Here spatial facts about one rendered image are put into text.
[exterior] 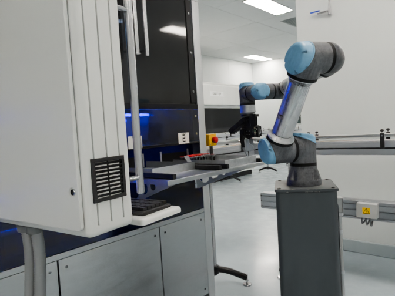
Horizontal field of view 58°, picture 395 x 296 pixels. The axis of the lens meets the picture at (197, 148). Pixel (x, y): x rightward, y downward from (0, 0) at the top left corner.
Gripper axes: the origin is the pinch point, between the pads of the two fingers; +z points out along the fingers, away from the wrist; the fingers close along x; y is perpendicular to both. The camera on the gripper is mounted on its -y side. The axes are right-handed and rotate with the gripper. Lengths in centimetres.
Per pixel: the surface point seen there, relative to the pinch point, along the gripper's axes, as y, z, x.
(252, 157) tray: 1.6, 2.0, 2.7
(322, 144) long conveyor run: 5, 1, 82
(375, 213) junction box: 37, 43, 80
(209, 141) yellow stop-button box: -35.6, -6.2, 14.6
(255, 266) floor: -47, 92, 75
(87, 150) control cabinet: 19, -10, -101
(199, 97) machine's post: -36.0, -32.6, 8.4
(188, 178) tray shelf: 3.8, 5.3, -47.4
